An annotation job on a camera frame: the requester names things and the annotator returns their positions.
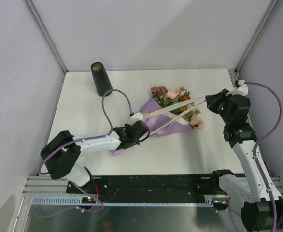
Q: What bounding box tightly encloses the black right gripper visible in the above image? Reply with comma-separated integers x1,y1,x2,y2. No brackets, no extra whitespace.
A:
205,89,233,124

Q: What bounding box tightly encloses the purple wrapping paper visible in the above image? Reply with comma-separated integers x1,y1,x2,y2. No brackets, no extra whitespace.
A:
110,98,195,157

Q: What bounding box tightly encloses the cream printed ribbon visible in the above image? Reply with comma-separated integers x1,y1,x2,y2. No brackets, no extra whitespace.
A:
143,96,206,135

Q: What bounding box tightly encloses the artificial flower bunch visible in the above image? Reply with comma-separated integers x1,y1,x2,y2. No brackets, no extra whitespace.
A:
151,86,205,130

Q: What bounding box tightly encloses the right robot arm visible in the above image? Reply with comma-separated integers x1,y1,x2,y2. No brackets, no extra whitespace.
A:
205,89,283,232

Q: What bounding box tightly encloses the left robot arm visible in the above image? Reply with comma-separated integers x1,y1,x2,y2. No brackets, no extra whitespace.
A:
40,120,150,193

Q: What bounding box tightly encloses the black conical vase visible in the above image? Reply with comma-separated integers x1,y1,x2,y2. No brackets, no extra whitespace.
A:
90,62,112,97

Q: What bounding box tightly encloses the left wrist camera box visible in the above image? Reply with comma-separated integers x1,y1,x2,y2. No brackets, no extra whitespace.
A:
128,112,143,126

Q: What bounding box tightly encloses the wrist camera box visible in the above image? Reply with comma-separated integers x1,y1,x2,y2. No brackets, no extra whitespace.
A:
227,80,249,96
128,112,143,126

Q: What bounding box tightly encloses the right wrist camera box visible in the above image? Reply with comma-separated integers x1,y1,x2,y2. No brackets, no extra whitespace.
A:
227,80,249,96

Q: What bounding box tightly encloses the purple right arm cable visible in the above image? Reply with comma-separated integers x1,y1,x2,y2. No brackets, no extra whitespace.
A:
228,81,283,232

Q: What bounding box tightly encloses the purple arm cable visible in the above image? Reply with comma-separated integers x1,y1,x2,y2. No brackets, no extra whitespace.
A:
36,89,134,218
228,81,283,232

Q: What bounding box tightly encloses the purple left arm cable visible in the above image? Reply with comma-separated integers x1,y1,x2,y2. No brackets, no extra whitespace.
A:
36,89,134,218

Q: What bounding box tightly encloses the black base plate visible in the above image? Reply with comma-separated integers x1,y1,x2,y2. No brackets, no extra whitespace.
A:
66,174,231,205

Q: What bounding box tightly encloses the white slotted cable duct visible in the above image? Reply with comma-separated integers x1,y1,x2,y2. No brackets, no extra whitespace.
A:
31,194,228,207

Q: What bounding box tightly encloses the right aluminium frame post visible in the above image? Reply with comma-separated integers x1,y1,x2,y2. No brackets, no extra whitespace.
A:
235,0,282,73

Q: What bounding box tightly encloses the aluminium frame post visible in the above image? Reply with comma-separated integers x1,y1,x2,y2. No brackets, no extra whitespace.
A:
235,0,282,73
23,0,68,74

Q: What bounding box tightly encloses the left aluminium frame post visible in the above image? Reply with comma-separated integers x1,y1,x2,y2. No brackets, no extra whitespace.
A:
23,0,68,74

